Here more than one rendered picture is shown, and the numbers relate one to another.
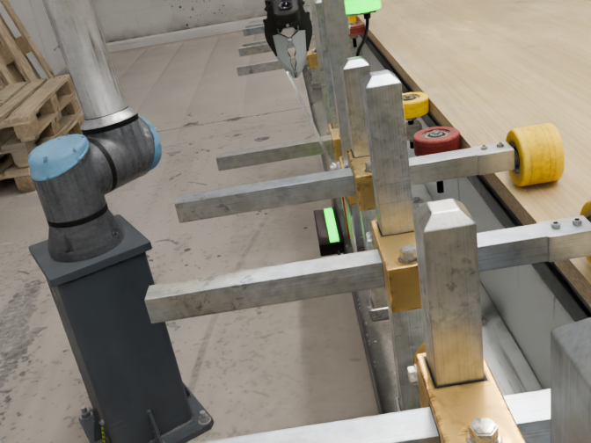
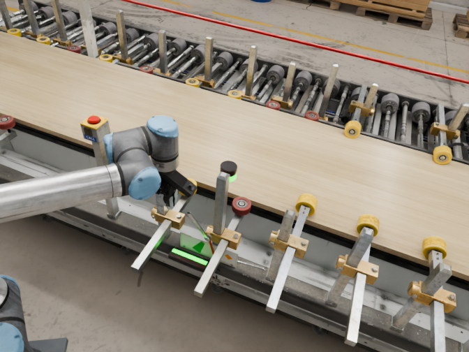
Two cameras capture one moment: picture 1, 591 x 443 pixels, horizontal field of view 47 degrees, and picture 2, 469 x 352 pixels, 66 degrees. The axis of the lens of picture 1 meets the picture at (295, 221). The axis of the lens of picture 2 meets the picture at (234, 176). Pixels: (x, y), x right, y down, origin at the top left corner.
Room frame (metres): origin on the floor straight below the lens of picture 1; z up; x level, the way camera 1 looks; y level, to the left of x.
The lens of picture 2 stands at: (0.88, 0.73, 2.00)
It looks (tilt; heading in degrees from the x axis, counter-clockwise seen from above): 43 degrees down; 285
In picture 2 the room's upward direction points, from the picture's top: 7 degrees clockwise
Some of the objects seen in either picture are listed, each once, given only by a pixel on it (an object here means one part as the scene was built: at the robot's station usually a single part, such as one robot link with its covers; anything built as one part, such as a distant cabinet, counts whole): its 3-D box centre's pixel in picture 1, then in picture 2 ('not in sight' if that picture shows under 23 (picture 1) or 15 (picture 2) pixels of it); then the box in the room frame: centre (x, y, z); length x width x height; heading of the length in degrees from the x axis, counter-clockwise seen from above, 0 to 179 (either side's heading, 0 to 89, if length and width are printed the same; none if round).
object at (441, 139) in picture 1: (438, 162); (240, 211); (1.11, -0.27, 0.85); 0.08 x 0.08 x 0.11
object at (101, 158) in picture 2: (326, 68); (106, 179); (1.67, -0.14, 0.93); 0.05 x 0.04 x 0.45; 178
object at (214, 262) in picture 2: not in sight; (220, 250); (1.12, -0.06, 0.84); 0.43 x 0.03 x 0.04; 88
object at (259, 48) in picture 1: (295, 43); not in sight; (2.62, -0.12, 0.83); 0.43 x 0.03 x 0.04; 88
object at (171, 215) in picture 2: (343, 139); (167, 216); (1.38, -0.13, 0.84); 0.13 x 0.06 x 0.05; 178
